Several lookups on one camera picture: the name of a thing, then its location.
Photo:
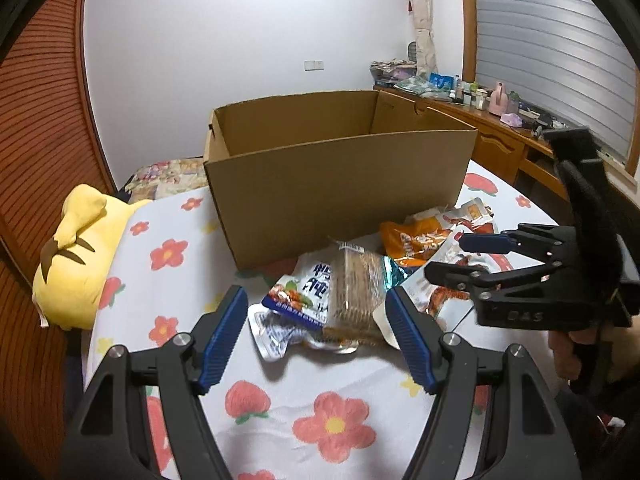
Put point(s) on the wooden slatted wardrobe door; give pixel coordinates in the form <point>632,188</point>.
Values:
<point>40,135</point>

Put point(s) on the white orange snack packet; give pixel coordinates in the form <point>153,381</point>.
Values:
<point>472,212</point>

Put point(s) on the pink bottle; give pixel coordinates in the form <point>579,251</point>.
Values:
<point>499,100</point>

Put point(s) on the purple pouch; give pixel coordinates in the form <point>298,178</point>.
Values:
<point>512,120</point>

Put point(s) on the green lidded jar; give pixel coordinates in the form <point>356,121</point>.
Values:
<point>513,102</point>

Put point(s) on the white red-print snack packet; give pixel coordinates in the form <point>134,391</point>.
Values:
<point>440,295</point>

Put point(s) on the floral pillow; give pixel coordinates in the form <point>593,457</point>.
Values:
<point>165,177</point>

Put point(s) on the white wall socket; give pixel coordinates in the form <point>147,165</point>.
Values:
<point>314,65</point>

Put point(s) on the wooden cabinet desk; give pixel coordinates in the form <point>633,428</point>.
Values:
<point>500,147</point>

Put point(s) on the brown cardboard box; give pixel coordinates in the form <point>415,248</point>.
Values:
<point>325,195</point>

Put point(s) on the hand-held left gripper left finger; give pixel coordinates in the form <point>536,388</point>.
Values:
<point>222,340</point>

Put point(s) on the small grey fan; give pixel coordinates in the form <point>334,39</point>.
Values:
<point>413,51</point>

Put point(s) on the blue box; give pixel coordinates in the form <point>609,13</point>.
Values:
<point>441,81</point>

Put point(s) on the beige curtain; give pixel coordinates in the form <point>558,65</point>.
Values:
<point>422,10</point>

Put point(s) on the row of small bottles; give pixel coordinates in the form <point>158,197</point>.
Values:
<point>470,96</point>

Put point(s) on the silver clear snack packet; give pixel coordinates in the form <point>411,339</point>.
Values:
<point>272,337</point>

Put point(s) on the yellow plush toy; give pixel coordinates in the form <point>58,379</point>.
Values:
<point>85,260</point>

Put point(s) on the grey window blind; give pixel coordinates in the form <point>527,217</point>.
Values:
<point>540,35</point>

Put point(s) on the clear cracker packet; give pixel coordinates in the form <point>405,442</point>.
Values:
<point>355,290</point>

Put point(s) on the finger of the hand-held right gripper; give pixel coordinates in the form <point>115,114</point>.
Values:
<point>482,242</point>
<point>450,274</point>

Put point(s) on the blue white nut packet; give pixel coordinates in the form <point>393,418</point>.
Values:
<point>300,290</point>

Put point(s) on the person's right hand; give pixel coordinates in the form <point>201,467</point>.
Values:
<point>562,355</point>

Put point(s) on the white floral blanket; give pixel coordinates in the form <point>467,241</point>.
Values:
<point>300,385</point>

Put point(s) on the pile of magazines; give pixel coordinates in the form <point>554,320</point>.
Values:
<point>392,71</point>

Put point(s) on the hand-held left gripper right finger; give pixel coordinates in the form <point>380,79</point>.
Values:
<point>410,340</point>

